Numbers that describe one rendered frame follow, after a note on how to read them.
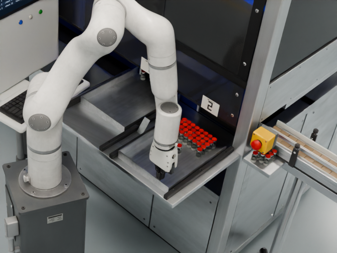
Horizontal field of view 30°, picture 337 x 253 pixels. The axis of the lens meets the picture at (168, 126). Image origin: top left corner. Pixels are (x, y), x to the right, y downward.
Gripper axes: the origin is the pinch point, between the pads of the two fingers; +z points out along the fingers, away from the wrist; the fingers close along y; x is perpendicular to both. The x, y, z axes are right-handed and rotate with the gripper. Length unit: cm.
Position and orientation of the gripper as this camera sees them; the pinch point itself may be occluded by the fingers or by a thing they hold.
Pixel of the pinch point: (160, 174)
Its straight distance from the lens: 231.4
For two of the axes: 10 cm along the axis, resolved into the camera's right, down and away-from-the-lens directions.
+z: -1.0, 7.6, 6.4
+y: -7.4, -4.9, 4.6
